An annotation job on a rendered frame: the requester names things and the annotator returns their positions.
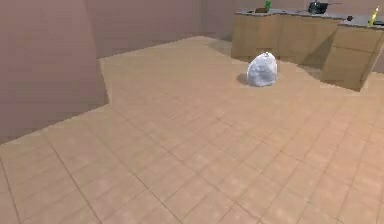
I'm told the white crumpled bag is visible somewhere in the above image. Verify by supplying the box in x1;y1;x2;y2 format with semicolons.
246;51;279;88

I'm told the wooden kitchen counter cabinet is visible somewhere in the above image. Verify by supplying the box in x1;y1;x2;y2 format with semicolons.
230;8;384;93

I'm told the black pot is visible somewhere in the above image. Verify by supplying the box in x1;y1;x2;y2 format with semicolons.
307;1;343;15

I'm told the yellow bottle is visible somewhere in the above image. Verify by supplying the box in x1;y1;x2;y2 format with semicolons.
367;5;381;28

